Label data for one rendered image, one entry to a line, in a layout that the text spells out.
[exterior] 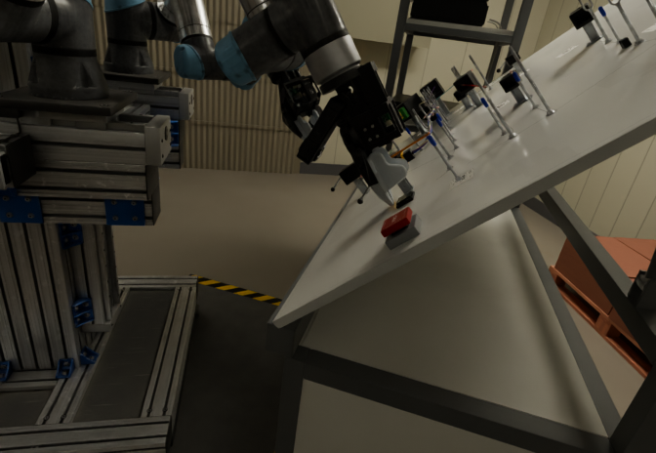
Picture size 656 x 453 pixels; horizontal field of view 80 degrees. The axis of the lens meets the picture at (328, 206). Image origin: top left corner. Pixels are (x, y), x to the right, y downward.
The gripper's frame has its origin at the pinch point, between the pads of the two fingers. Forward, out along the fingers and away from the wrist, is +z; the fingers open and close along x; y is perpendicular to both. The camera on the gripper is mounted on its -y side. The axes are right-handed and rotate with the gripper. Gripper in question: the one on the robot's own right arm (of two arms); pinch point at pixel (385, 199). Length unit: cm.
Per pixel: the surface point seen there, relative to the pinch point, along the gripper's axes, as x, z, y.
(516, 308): 31, 46, 9
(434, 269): 40, 35, -7
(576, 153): -4.1, 2.6, 26.0
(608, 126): -0.8, 1.8, 31.0
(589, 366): 16, 53, 19
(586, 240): 35, 36, 29
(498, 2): 399, -35, 79
